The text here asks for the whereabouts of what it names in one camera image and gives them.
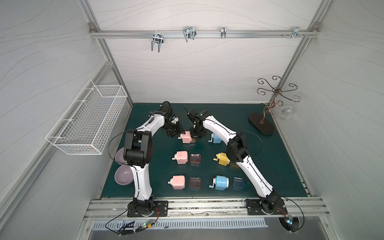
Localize white slotted cable duct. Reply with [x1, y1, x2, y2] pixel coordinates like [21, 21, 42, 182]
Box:
[92, 218, 268, 232]

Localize pink sharpener front row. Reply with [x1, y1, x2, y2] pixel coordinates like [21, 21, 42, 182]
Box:
[168, 176, 186, 190]

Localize red tray front row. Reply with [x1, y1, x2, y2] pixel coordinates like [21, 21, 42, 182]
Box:
[189, 177, 201, 190]

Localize blue sharpener back row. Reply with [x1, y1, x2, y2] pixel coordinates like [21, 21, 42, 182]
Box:
[208, 133, 222, 144]

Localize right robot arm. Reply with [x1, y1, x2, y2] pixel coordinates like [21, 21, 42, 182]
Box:
[187, 110, 281, 215]

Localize yellow sharpener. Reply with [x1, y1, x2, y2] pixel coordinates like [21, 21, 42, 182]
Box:
[213, 153, 231, 167]

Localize pink sharpener row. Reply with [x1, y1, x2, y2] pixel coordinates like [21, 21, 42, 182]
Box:
[178, 131, 193, 144]
[168, 176, 186, 190]
[172, 151, 189, 165]

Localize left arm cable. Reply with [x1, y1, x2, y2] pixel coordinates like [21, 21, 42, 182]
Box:
[104, 206, 160, 236]

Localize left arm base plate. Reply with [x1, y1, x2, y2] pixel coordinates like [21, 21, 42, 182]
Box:
[127, 200, 169, 218]

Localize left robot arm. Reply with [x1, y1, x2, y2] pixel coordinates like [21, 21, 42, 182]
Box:
[123, 110, 184, 211]

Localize metal hook right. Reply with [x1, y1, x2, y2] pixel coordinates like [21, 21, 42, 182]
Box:
[282, 27, 309, 39]

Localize blue sharpener row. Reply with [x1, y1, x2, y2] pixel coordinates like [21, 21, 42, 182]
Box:
[208, 133, 222, 144]
[209, 176, 230, 191]

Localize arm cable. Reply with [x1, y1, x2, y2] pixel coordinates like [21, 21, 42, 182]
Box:
[277, 196, 306, 233]
[104, 206, 160, 236]

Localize metal hook middle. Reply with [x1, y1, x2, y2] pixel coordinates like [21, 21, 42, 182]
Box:
[183, 27, 197, 42]

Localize yellow tray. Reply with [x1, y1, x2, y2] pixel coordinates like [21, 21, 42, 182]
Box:
[230, 162, 240, 169]

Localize purple bowl front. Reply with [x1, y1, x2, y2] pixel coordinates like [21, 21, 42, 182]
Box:
[114, 165, 134, 186]

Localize pink sharpener back row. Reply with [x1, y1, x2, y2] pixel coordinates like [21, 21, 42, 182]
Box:
[178, 131, 193, 144]

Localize metal hook left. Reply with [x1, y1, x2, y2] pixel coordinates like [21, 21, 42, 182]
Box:
[151, 33, 164, 53]

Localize blue sharpener front row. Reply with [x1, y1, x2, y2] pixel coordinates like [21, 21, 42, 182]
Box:
[209, 176, 230, 191]

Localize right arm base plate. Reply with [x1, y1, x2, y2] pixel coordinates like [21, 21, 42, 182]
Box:
[244, 199, 288, 216]

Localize white wire basket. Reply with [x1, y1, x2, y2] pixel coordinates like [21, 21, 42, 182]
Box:
[45, 80, 128, 155]

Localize aluminium top rail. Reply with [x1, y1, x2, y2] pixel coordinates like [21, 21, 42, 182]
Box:
[90, 24, 321, 40]

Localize blue tray front row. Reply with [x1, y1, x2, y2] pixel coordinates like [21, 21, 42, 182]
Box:
[233, 177, 245, 190]

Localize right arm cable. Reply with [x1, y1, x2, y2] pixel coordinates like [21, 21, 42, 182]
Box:
[277, 196, 306, 233]

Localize clear glass cup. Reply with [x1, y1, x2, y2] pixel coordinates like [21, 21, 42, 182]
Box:
[279, 106, 294, 121]

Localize black metal hook stand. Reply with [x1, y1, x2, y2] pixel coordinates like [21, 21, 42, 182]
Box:
[249, 78, 301, 135]

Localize purple bowl rear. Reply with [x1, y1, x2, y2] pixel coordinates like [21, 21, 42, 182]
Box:
[115, 148, 127, 165]

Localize red tray row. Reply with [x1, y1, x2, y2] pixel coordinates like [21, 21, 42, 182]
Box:
[190, 154, 201, 165]
[189, 177, 201, 190]

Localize metal hook small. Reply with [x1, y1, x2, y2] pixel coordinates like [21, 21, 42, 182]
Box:
[221, 27, 227, 39]

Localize purple bowl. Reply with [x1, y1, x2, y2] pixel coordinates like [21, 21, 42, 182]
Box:
[115, 148, 127, 165]
[114, 165, 134, 186]

